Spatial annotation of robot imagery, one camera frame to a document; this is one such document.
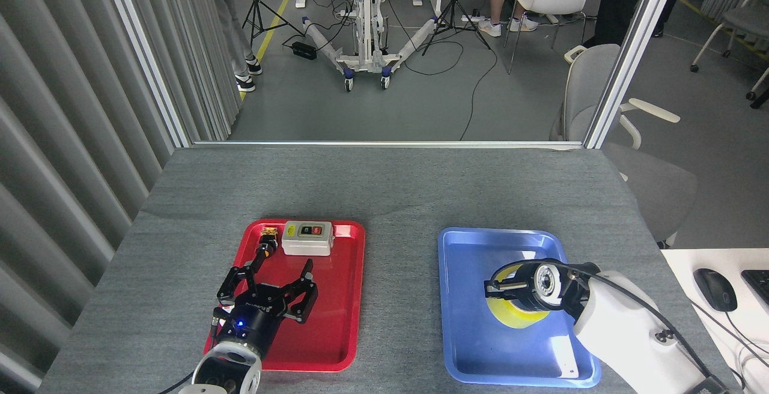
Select blue plastic tray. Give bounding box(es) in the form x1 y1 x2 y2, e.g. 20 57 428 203
437 228 602 389

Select grey office chair white legs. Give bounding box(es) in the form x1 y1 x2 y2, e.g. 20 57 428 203
690 0 769 102

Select black computer mouse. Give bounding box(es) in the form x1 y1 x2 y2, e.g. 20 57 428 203
693 268 738 313

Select grey switch box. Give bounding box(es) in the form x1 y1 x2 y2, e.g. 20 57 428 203
281 221 334 257

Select red plastic tray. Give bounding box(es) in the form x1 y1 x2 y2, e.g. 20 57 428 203
204 219 366 373

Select black keyboard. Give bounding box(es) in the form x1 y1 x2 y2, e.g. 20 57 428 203
741 270 769 308

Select white desk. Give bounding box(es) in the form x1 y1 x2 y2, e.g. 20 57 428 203
660 248 769 394

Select yellow push button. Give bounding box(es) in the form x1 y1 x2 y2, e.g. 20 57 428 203
257 226 280 258

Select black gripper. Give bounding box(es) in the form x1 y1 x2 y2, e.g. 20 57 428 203
213 249 320 354
484 261 541 316

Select silver left frame post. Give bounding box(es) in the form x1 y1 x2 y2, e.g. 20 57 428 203
98 0 193 148

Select silver right frame post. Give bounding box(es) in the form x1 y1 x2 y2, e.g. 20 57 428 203
584 0 685 150

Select silver frame post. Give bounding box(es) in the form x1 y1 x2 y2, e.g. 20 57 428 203
584 0 685 150
98 0 193 148

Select grey swivel chair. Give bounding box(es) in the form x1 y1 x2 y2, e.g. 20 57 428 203
548 44 699 249

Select silver horizontal frame rail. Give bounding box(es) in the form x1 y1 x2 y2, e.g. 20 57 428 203
191 141 586 150

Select yellow tape roll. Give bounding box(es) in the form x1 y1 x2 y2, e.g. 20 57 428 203
485 264 550 329

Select white stand on wheels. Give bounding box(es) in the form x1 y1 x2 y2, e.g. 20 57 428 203
300 0 441 91

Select black floor cable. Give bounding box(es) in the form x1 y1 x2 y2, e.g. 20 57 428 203
460 22 499 141

